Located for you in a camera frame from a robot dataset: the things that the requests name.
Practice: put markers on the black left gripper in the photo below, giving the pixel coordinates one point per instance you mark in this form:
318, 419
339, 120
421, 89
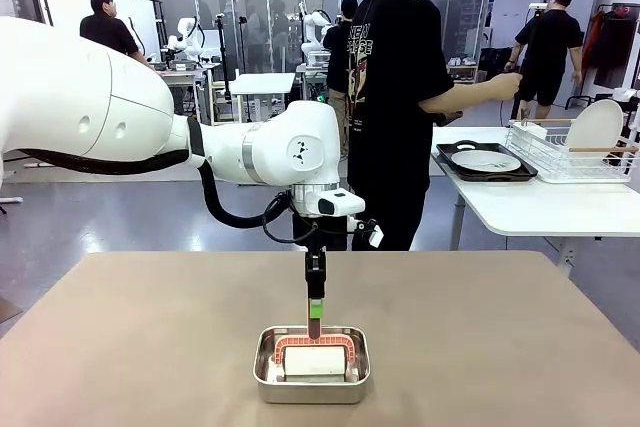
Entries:
320, 234

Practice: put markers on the pink lint roller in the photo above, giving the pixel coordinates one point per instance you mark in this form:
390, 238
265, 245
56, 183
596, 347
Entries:
315, 362

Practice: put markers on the dark plastic tray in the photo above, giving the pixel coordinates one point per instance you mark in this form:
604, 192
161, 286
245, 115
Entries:
442, 159

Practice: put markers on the white round plate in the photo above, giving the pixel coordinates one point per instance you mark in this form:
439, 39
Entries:
595, 129
475, 159

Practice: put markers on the person's left forearm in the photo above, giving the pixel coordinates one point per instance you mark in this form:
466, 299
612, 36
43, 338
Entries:
460, 94

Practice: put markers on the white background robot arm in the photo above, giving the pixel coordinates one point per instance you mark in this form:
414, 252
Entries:
190, 49
315, 22

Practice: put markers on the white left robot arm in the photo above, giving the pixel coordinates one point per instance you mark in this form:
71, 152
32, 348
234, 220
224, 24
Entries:
75, 97

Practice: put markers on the person's left hand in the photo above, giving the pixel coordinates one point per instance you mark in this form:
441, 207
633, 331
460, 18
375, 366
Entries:
507, 84

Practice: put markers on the rectangular metal container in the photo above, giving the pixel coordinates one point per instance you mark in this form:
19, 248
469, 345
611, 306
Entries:
312, 392

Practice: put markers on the person in black t-shirt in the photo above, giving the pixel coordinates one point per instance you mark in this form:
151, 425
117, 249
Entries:
390, 97

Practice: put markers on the white side table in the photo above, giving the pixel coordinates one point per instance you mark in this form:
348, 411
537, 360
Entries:
500, 207

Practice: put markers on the white standing desk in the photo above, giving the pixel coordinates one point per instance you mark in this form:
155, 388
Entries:
265, 83

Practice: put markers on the person black shirt khaki trousers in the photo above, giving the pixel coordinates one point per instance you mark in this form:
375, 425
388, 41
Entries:
335, 47

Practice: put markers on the white workbench with equipment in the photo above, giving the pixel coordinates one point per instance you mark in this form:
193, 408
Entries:
180, 67

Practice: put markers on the wooden shoe rack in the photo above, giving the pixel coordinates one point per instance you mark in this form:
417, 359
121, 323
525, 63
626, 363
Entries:
462, 69

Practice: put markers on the black bags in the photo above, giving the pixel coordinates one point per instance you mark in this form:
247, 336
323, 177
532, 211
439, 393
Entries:
492, 64

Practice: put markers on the brown flat board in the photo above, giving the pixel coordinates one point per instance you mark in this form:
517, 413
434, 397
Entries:
7, 311

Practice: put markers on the man in black shirt jeans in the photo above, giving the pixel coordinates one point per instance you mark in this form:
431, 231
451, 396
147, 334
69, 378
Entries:
105, 29

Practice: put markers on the man black shirt shorts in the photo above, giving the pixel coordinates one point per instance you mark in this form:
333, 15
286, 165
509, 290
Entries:
555, 37

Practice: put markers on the clothes rack with garments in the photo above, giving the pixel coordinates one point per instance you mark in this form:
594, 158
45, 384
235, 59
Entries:
610, 47

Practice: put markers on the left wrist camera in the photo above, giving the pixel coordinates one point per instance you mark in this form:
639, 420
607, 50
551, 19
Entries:
375, 238

